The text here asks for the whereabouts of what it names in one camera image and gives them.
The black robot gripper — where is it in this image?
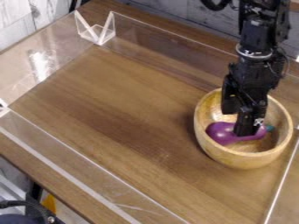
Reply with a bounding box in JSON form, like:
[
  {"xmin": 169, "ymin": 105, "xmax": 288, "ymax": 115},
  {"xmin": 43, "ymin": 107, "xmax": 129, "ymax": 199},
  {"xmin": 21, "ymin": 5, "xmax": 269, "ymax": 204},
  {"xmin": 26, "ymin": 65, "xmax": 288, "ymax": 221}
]
[{"xmin": 221, "ymin": 49, "xmax": 286, "ymax": 137}]

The purple toy eggplant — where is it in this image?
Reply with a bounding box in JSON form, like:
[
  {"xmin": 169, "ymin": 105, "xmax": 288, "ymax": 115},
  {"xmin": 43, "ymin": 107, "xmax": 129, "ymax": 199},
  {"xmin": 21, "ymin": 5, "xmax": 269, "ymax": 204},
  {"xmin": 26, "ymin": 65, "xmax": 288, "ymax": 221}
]
[{"xmin": 206, "ymin": 122, "xmax": 276, "ymax": 145}]

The brown wooden bowl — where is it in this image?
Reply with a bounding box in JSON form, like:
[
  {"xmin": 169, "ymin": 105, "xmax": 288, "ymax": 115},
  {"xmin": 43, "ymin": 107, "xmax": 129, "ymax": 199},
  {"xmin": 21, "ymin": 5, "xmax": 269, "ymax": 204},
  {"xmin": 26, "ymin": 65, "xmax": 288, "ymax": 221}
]
[{"xmin": 194, "ymin": 88, "xmax": 296, "ymax": 170}]

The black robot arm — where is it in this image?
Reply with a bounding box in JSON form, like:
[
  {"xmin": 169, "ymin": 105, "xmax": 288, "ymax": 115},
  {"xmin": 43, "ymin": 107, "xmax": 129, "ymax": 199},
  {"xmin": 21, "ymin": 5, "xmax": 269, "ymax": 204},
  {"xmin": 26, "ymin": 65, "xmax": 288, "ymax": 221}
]
[{"xmin": 221, "ymin": 0, "xmax": 292, "ymax": 137}]

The black clamp with screw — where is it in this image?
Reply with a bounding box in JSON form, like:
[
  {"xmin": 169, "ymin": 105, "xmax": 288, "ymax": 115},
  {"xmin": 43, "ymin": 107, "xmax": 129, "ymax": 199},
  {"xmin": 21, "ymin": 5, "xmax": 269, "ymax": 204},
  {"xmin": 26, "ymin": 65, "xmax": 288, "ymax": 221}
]
[{"xmin": 25, "ymin": 201, "xmax": 66, "ymax": 224}]

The clear acrylic corner bracket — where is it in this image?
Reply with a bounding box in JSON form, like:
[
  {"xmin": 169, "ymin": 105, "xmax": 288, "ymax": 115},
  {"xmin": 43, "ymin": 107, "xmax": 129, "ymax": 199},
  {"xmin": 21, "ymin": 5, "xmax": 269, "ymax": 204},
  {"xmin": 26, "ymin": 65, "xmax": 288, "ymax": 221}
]
[{"xmin": 74, "ymin": 11, "xmax": 117, "ymax": 46}]

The black cable lower left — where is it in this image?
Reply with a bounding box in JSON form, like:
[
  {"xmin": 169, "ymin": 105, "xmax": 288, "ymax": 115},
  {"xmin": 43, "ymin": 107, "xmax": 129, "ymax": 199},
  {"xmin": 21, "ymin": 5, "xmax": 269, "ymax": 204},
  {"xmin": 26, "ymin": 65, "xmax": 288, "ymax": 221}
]
[{"xmin": 0, "ymin": 199, "xmax": 49, "ymax": 224}]

